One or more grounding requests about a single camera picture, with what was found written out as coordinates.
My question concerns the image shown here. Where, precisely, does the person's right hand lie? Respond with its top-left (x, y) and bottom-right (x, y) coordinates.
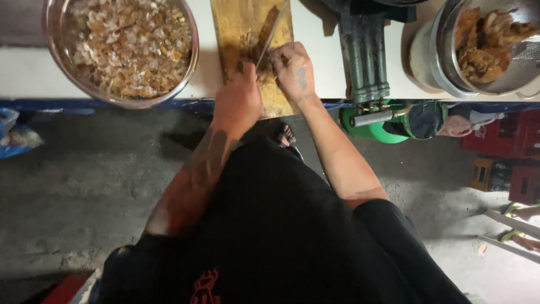
top-left (270, 41), bottom-right (317, 104)

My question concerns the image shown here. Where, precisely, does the person's left hand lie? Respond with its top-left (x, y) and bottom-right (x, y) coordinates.
top-left (211, 61), bottom-right (265, 138)

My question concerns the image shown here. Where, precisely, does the brown meat piece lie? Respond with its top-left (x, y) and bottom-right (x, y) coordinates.
top-left (236, 40), bottom-right (279, 82)

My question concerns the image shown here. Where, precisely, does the steel kitchen knife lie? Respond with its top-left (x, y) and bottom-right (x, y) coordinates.
top-left (254, 0), bottom-right (292, 72)

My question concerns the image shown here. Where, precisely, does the wooden cutting board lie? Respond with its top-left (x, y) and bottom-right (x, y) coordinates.
top-left (210, 0), bottom-right (301, 120)

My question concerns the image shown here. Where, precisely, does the person's foot in sandal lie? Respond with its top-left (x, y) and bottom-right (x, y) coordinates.
top-left (276, 123), bottom-right (304, 162)

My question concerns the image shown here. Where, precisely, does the green cast iron burner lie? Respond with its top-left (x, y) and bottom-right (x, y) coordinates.
top-left (321, 0), bottom-right (418, 104)

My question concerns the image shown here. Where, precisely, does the metal gas valve pipe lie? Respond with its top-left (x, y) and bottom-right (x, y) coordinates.
top-left (349, 103), bottom-right (412, 128)

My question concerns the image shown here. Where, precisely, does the heap of chopped fried bits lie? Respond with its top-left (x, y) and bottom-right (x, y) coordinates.
top-left (67, 0), bottom-right (193, 99)

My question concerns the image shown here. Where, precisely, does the green gas cylinder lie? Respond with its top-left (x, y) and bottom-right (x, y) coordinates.
top-left (339, 99), bottom-right (448, 144)

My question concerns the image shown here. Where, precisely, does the steel pot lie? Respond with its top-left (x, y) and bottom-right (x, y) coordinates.
top-left (408, 4), bottom-right (465, 92)

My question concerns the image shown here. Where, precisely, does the black cloth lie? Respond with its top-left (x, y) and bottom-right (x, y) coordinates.
top-left (407, 101), bottom-right (444, 140)

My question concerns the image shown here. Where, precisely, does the person's black shirt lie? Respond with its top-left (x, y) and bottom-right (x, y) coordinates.
top-left (99, 137), bottom-right (473, 304)

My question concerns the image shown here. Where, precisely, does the pink plastic bag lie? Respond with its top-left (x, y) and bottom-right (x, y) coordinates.
top-left (436, 115), bottom-right (474, 138)

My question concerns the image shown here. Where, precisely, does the large steel bowl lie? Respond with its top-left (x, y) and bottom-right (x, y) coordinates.
top-left (42, 0), bottom-right (200, 110)

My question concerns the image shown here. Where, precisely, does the heap of fried meat pieces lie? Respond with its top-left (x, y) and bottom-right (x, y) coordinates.
top-left (455, 6), bottom-right (540, 83)

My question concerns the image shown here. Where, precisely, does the yellow bottle crate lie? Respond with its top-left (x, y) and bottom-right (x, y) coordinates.
top-left (470, 157), bottom-right (514, 193)

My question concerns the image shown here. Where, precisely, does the steel mesh strainer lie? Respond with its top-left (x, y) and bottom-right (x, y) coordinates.
top-left (436, 0), bottom-right (540, 99)

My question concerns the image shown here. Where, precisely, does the large red bottle crate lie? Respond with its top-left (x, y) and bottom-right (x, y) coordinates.
top-left (461, 111), bottom-right (540, 159)

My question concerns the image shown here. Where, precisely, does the blue plastic bag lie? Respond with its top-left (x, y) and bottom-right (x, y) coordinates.
top-left (0, 108), bottom-right (45, 160)

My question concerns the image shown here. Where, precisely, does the small red bottle crate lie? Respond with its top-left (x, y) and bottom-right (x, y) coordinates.
top-left (508, 166), bottom-right (540, 206)

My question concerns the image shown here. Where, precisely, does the metal bar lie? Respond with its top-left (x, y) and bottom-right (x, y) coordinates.
top-left (483, 210), bottom-right (540, 240)
top-left (477, 235), bottom-right (540, 265)

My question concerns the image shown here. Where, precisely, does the red flat object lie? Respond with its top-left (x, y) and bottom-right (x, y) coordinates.
top-left (40, 274), bottom-right (92, 304)

